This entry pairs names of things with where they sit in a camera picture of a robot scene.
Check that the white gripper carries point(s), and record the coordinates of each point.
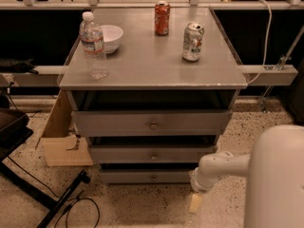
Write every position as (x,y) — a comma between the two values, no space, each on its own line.
(199,181)

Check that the grey bottom drawer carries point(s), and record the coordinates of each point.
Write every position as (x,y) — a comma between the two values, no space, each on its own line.
(146,176)

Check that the grey drawer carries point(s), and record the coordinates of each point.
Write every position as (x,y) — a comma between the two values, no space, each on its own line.
(146,176)
(151,122)
(151,153)

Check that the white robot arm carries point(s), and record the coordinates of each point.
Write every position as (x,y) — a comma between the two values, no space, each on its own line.
(274,170)

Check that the grey top drawer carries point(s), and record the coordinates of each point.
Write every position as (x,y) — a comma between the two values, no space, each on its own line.
(151,122)

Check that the grey drawer cabinet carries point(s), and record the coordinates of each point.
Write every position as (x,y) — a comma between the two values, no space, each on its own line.
(165,101)

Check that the grey middle drawer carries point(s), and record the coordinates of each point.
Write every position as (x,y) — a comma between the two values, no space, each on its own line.
(151,153)

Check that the cardboard box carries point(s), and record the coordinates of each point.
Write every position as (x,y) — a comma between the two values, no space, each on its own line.
(63,146)

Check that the silver soda can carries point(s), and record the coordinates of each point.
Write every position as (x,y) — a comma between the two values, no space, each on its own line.
(192,41)

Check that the white bowl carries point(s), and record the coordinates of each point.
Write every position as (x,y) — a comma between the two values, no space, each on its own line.
(112,38)

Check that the clear plastic water bottle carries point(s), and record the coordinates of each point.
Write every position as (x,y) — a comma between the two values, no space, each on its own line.
(92,39)

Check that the orange soda can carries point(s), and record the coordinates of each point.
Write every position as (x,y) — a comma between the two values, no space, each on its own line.
(161,18)

